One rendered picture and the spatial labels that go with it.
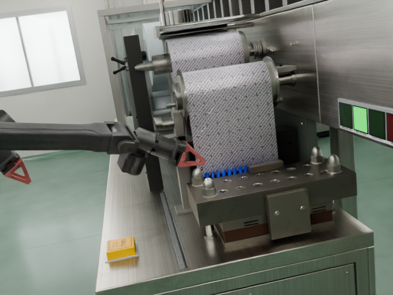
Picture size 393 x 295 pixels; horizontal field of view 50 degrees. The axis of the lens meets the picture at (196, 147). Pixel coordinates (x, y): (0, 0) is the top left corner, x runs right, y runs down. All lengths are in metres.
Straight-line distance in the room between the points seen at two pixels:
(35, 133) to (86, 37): 5.73
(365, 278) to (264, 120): 0.47
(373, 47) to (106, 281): 0.74
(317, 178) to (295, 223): 0.12
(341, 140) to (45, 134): 0.91
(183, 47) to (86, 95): 5.40
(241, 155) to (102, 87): 5.60
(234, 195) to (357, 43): 0.43
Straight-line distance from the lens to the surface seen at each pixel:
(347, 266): 1.11
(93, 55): 6.68
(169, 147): 1.11
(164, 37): 1.51
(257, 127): 1.18
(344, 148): 1.45
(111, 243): 1.12
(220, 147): 1.16
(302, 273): 1.06
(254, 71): 1.17
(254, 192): 1.01
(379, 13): 0.88
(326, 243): 1.05
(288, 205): 1.02
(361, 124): 0.95
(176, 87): 1.15
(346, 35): 0.98
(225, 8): 2.02
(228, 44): 1.39
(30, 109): 6.86
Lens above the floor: 1.39
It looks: 14 degrees down
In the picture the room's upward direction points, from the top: 8 degrees counter-clockwise
